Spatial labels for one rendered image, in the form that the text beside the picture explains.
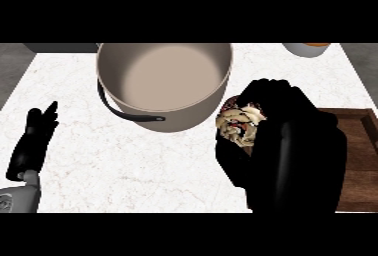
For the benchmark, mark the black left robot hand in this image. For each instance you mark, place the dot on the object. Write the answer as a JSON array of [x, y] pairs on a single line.
[[29, 146]]

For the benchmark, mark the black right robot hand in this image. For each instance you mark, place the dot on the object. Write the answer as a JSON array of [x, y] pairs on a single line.
[[299, 156]]

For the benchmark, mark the cream frosted cupcake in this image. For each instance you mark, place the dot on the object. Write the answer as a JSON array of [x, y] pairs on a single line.
[[239, 125]]

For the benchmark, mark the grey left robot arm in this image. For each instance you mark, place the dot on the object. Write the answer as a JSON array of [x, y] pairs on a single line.
[[20, 196]]

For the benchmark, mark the brown wooden tray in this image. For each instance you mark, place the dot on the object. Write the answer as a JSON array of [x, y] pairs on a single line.
[[358, 160]]

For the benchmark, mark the dark grey appliance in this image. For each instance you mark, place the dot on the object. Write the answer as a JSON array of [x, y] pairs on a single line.
[[60, 47]]

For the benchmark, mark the white cup with orange content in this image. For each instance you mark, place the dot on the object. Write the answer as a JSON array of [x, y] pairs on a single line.
[[307, 49]]

